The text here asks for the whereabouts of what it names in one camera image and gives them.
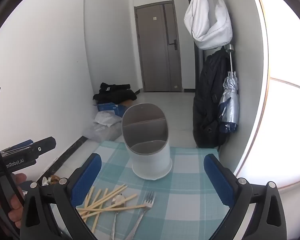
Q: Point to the grey plastic parcel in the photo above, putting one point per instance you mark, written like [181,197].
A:
[100,132]

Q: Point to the white shoulder bag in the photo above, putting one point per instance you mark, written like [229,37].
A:
[202,17]

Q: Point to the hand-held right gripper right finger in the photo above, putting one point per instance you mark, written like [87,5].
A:
[220,180]

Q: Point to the crumpled white wrapper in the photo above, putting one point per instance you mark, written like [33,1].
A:
[46,180]

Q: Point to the white plastic parcel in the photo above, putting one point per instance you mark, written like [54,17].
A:
[105,118]

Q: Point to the teal checkered tablecloth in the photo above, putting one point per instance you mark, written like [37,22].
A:
[185,200]

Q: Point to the person's left hand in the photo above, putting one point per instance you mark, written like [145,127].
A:
[17,178]

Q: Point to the black clothes heap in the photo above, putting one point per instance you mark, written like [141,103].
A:
[115,95]

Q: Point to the black backpack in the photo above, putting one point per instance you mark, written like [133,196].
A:
[207,100]

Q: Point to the white utensil holder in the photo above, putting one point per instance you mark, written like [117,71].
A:
[150,162]

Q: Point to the grey entrance door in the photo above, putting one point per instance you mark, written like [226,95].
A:
[155,55]

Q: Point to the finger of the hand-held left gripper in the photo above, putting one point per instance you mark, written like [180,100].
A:
[45,144]

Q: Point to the metal spoon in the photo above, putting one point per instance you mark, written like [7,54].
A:
[118,201]

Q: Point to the metal fork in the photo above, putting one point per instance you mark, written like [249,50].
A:
[148,202]

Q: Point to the brown slipper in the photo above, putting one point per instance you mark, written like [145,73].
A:
[55,178]

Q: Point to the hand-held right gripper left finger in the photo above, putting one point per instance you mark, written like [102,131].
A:
[87,177]

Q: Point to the blue cardboard box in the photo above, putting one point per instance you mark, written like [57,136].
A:
[110,108]

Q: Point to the silver folded umbrella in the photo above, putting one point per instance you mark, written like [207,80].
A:
[230,100]

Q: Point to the bunch of wooden chopsticks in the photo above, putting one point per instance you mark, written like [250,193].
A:
[130,207]

